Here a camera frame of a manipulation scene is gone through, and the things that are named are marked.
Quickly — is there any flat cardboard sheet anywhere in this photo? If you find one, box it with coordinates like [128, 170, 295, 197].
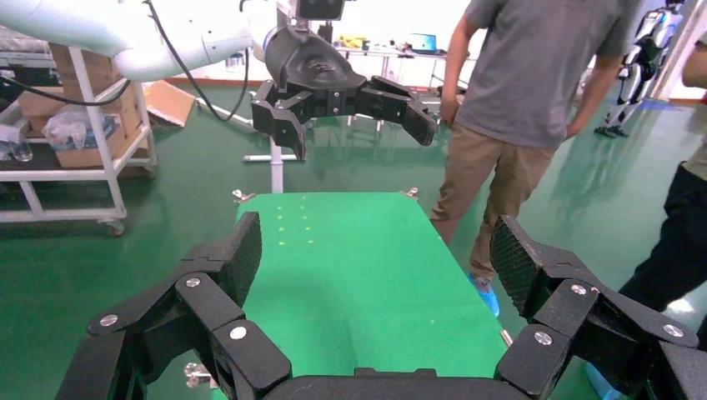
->
[143, 79, 198, 130]

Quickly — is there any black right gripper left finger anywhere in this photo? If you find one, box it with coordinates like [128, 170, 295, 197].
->
[55, 211, 293, 400]

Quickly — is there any brown cardboard storage box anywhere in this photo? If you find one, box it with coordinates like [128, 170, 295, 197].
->
[49, 43, 137, 108]
[55, 112, 145, 169]
[16, 85, 68, 120]

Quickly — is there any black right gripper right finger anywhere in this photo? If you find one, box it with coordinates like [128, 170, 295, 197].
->
[489, 215, 707, 400]

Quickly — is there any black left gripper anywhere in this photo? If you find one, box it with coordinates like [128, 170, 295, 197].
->
[251, 24, 439, 163]

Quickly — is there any person in taupe trousers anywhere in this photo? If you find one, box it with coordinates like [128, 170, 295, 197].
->
[429, 0, 644, 318]

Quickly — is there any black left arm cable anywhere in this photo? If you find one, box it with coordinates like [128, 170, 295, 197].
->
[0, 0, 251, 123]

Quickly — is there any white table leg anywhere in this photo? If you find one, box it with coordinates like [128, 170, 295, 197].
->
[242, 112, 310, 195]

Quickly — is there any green tablecloth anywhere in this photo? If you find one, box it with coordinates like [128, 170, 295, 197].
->
[209, 191, 508, 400]

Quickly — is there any white shelf cart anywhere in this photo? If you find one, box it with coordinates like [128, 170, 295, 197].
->
[0, 47, 159, 238]

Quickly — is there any person in black t-shirt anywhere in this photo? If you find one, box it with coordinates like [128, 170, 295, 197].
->
[618, 30, 707, 333]

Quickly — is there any clear plastic bag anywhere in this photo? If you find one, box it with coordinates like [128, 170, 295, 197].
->
[43, 104, 120, 151]

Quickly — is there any laptop computer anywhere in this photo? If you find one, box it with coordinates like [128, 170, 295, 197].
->
[409, 32, 439, 53]

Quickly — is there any humanoid robot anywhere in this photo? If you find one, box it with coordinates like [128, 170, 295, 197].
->
[594, 4, 686, 139]

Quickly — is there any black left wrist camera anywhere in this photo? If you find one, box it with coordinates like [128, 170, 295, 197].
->
[293, 0, 348, 24]

